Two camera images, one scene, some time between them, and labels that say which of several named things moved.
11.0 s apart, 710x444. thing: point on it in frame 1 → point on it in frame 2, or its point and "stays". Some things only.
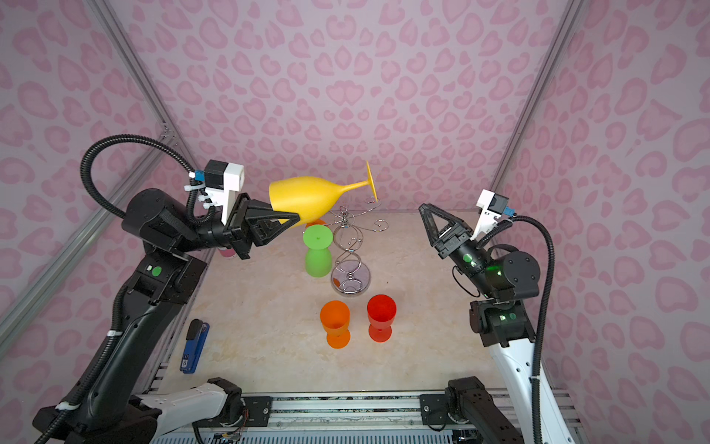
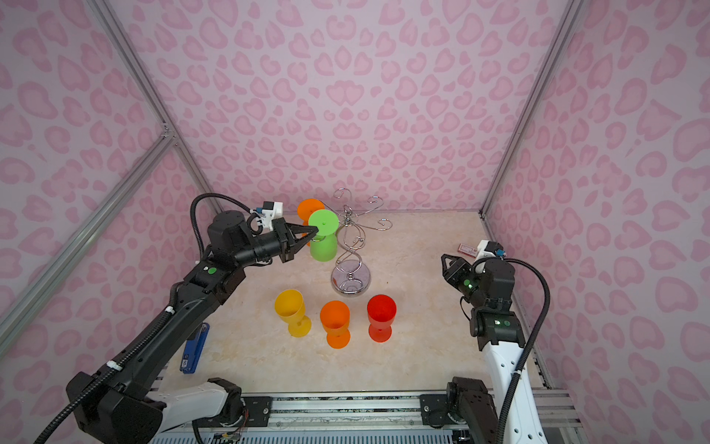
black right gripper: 455,241 → 456,271
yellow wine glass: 312,198 → 290,307
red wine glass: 382,310 stays
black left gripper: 247,226 → 288,243
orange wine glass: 317,222 → 306,208
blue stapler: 197,334 stays
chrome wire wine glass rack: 348,277 stays
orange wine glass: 335,317 stays
